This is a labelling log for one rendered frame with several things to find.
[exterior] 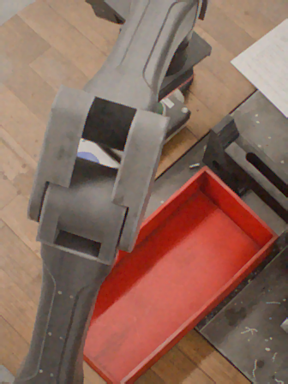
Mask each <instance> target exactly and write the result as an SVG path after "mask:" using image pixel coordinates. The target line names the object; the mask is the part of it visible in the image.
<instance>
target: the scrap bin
mask: <svg viewBox="0 0 288 384"><path fill-rule="evenodd" d="M278 239H279V236H278V234H277V233H276V232H275V231H274V230H273V229H270V227H269V226H268V225H267V224H266V223H265V222H264V221H263V220H262V218H260V217H259V216H257V215H256V214H255V213H254V212H253V210H252V209H251V208H250V207H248V206H247V205H246V204H245V203H244V202H243V201H242V200H241V199H240V198H239V197H238V196H237V195H235V194H234V193H233V192H232V191H231V189H230V188H229V187H228V186H227V185H226V184H225V183H223V182H221V181H220V180H219V179H218V178H217V177H216V176H215V174H214V173H213V172H211V171H210V170H209V169H208V168H207V167H206V166H203V167H202V168H201V169H200V170H199V171H198V172H197V173H196V174H195V175H194V176H193V177H192V178H191V179H190V180H188V181H187V182H186V183H185V184H184V185H183V186H182V187H180V188H179V190H178V191H177V192H176V193H175V194H174V195H172V196H171V197H170V198H169V199H168V200H167V201H166V202H165V203H163V204H161V205H160V206H159V207H158V208H157V209H156V210H155V211H154V212H153V213H152V214H151V215H150V216H149V217H148V218H146V219H145V220H144V221H143V222H142V224H141V228H140V230H139V233H138V236H137V238H136V240H135V245H134V247H133V250H132V252H131V253H130V252H127V251H123V250H119V251H118V255H117V259H116V262H115V263H114V266H113V268H112V270H111V272H110V273H109V275H108V276H106V277H105V279H104V280H103V282H102V284H101V286H100V289H99V293H98V296H97V299H96V302H95V305H94V308H93V316H92V320H91V322H90V325H89V328H88V331H87V339H86V343H85V346H84V352H83V359H82V360H83V361H84V362H85V363H87V364H88V365H89V366H90V367H91V368H92V369H94V370H95V371H96V373H97V374H98V375H99V376H100V377H101V378H102V379H103V380H104V381H106V382H107V383H108V384H132V383H134V382H135V381H137V380H138V379H139V378H140V377H141V376H142V375H143V374H145V373H146V372H147V371H148V370H149V369H150V368H151V367H152V366H153V365H154V364H155V363H156V362H158V360H160V358H162V356H164V355H165V354H166V353H167V352H168V351H169V350H170V349H172V348H173V347H174V346H175V345H176V344H177V342H179V341H180V340H181V339H182V338H183V337H184V336H185V335H186V334H187V333H189V332H190V331H191V330H192V328H194V327H195V326H196V325H197V324H199V323H200V322H201V321H202V320H203V319H204V318H205V317H206V316H207V315H208V314H209V313H210V312H211V311H212V310H213V309H214V308H215V307H216V306H217V305H218V304H219V303H220V302H223V301H224V300H225V298H226V297H227V296H228V295H229V294H230V293H231V292H232V291H233V290H234V289H235V288H237V287H238V286H239V285H240V283H241V282H242V281H243V280H244V279H245V278H246V277H247V276H248V275H249V274H250V273H252V272H253V271H254V270H255V269H256V268H257V267H258V266H259V265H260V264H261V263H262V262H263V261H264V260H265V259H266V257H267V256H269V255H270V253H271V252H272V250H273V247H274V246H275V244H276V242H277V240H278Z"/></svg>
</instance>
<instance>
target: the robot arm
mask: <svg viewBox="0 0 288 384"><path fill-rule="evenodd" d="M84 1H85V2H86V3H89V4H91V7H92V9H93V11H94V13H95V16H96V17H97V18H100V19H104V20H106V21H109V22H112V23H116V24H120V25H122V26H120V28H119V35H118V38H117V41H116V43H115V44H114V46H113V48H112V49H111V52H110V54H109V57H108V58H107V59H106V61H105V63H104V65H103V66H102V67H101V68H100V69H99V71H98V72H97V73H96V75H95V76H94V77H92V79H90V80H89V81H88V82H87V83H86V84H85V86H84V88H82V90H75V89H74V88H71V87H66V86H64V85H61V86H60V88H59V90H58V92H57V95H56V96H55V98H54V100H53V103H52V106H51V110H50V114H49V118H48V121H47V124H46V128H45V134H44V138H43V142H42V146H41V149H40V152H39V159H38V163H37V166H36V170H35V176H34V180H33V186H32V190H31V194H30V198H29V201H28V205H27V219H30V220H32V221H35V222H37V223H39V226H38V230H37V236H36V241H38V242H41V244H40V247H39V249H40V255H41V258H42V279H41V287H40V296H39V302H38V307H37V313H36V317H35V320H34V327H33V332H32V337H31V343H30V346H29V349H28V354H26V356H25V357H24V358H25V359H23V361H22V363H21V366H20V367H19V368H18V370H17V374H16V376H15V377H14V376H13V375H12V374H11V373H10V372H9V371H8V370H7V369H6V368H5V367H4V366H2V365H0V384H84V379H85V374H84V371H83V360H82V359H83V352H84V346H85V343H86V339H87V331H88V328H89V325H90V322H91V320H92V316H93V308H94V305H95V302H96V299H97V296H98V293H99V289H100V286H101V284H102V282H103V280H104V279H105V277H106V276H108V275H109V273H110V272H111V270H112V268H113V266H114V263H115V262H116V259H117V255H118V251H119V250H123V251H127V252H130V253H131V252H132V250H133V247H134V245H135V240H136V238H137V236H138V233H139V230H140V228H141V224H142V221H143V219H144V216H145V212H146V210H147V205H148V202H149V200H150V196H151V194H152V190H153V184H154V180H155V178H156V171H157V168H158V164H159V158H160V155H161V152H162V148H163V145H164V141H165V136H166V132H167V129H168V125H169V122H170V120H171V119H170V118H169V117H165V116H162V115H160V114H158V108H159V107H158V102H160V101H161V100H162V99H167V98H168V97H169V96H171V94H173V93H174V92H176V90H177V89H178V88H179V87H181V86H182V85H185V83H186V82H187V81H189V80H190V79H191V78H192V77H193V74H194V69H193V68H194V66H195V65H196V64H198V62H200V61H202V60H203V59H204V58H205V57H206V56H207V55H208V56H210V55H211V53H212V49H213V48H212V46H210V44H208V42H206V40H204V39H203V38H202V37H201V36H200V35H199V34H198V33H197V32H195V31H194V30H193V29H194V27H195V24H196V21H197V19H198V20H201V21H204V18H205V16H206V13H207V10H208V7H209V3H210V1H211V0H84ZM81 139H82V140H85V141H92V142H94V143H97V144H100V145H103V146H106V147H110V148H113V149H116V150H118V151H121V152H123V157H122V160H121V163H120V166H119V169H116V168H113V167H110V166H108V165H103V164H100V163H98V162H95V161H92V160H87V159H83V158H80V157H77V156H76V154H77V150H78V146H79V143H80V140H81Z"/></svg>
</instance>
